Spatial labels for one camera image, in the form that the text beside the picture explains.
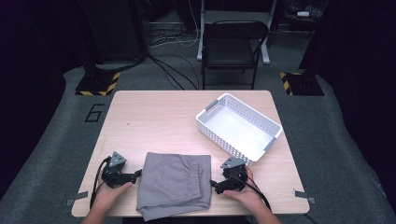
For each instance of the grey tape strip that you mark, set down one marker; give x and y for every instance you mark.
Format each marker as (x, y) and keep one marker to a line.
(303, 195)
(77, 197)

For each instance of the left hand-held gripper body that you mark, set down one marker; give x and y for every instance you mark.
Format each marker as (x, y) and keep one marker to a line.
(115, 175)

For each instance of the black striped stand base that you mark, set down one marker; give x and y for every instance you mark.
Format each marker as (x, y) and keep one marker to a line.
(98, 84)
(303, 84)

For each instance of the person's right hand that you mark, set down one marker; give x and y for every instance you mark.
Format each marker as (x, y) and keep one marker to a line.
(250, 197)

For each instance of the dark cabinet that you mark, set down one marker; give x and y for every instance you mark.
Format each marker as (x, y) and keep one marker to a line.
(115, 31)

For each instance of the grey pants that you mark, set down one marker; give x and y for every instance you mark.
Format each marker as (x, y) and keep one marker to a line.
(172, 183)

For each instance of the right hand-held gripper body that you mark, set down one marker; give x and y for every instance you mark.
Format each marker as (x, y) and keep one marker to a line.
(234, 180)

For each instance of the person's left hand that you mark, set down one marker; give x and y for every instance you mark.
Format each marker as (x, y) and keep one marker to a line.
(106, 197)

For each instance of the white plastic basket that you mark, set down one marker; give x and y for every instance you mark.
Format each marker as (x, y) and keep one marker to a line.
(239, 130)

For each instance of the black folding chair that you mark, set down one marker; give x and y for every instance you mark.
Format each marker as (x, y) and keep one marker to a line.
(230, 49)

